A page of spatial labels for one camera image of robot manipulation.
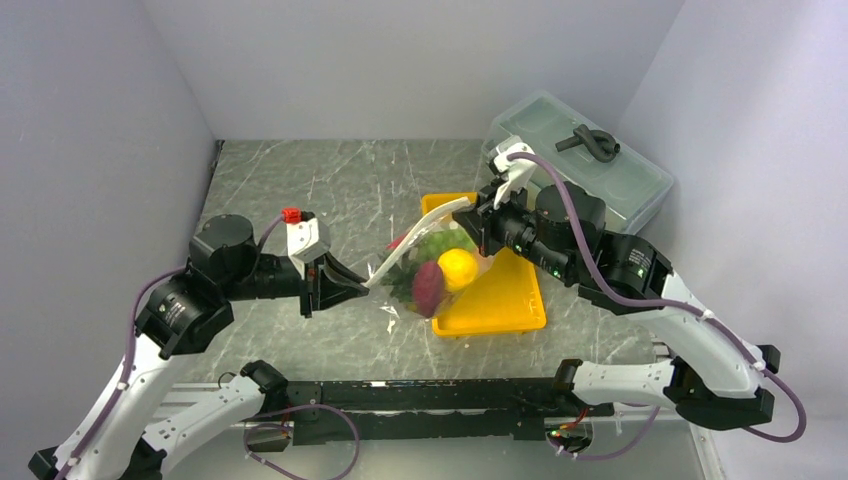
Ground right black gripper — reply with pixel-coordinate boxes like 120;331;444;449
454;172;577;281

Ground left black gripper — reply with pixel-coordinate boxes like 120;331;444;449
222;248;369;318

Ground green toy grapes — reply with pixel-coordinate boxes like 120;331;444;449
409;227;477;263

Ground yellow toy lemon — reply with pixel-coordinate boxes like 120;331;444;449
437;248;481;293

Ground clear zip top bag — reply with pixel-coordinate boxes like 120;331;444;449
364;196;494;319

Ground red toy chili pepper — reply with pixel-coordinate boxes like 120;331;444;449
387;233;407;250

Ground purple toy sweet potato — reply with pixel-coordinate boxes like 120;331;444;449
411;261;445;318

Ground yellow plastic tray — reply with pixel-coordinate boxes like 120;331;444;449
421;192;549;339

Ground orange toy pineapple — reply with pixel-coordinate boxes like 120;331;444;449
380;260;420;304

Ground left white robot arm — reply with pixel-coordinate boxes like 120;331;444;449
29;209;369;479

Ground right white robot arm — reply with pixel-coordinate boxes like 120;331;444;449
453;184;780;431

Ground green translucent storage box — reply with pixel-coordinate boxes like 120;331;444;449
481;91;673;234

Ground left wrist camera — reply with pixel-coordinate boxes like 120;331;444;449
281;207;331;278

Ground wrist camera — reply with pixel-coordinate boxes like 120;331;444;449
491;135;537;210
281;207;331;278

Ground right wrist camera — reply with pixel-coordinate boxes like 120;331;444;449
491;135;537;210

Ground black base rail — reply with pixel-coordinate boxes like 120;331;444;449
251;378;614;446

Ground dark knotted hose piece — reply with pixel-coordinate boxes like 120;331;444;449
554;123;623;162

